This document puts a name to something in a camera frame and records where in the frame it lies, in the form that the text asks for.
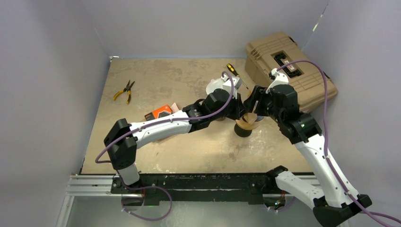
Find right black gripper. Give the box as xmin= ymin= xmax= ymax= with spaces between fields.
xmin=244 ymin=85 xmax=283 ymax=124

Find brown paper coffee filter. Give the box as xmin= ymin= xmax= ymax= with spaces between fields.
xmin=241 ymin=113 xmax=257 ymax=124

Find wooden dripper ring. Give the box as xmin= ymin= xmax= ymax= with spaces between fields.
xmin=235 ymin=117 xmax=261 ymax=131

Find red black coffee carafe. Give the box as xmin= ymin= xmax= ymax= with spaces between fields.
xmin=234 ymin=124 xmax=252 ymax=138

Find white paper coffee filter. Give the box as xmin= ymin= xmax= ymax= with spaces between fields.
xmin=206 ymin=78 xmax=224 ymax=95

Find orange coffee filter box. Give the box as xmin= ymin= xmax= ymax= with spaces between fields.
xmin=144 ymin=103 xmax=180 ymax=121

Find blue glass dripper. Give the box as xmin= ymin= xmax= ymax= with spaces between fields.
xmin=255 ymin=116 xmax=264 ymax=122

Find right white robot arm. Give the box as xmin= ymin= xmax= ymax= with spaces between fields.
xmin=244 ymin=85 xmax=372 ymax=227

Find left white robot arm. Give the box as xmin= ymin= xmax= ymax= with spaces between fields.
xmin=104 ymin=88 xmax=244 ymax=193

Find yellow black screwdriver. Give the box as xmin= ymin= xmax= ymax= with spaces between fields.
xmin=227 ymin=63 xmax=249 ymax=89

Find tan plastic tool case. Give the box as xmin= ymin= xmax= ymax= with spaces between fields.
xmin=245 ymin=32 xmax=324 ymax=113

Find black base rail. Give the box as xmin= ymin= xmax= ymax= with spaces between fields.
xmin=111 ymin=173 xmax=292 ymax=209

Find yellow handled pliers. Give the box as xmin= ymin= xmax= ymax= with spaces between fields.
xmin=113 ymin=80 xmax=135 ymax=105

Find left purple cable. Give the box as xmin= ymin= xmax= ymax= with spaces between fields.
xmin=95 ymin=71 xmax=235 ymax=189

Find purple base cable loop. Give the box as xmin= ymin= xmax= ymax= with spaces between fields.
xmin=121 ymin=185 xmax=173 ymax=221

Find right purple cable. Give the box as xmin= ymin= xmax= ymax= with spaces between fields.
xmin=275 ymin=60 xmax=401 ymax=227

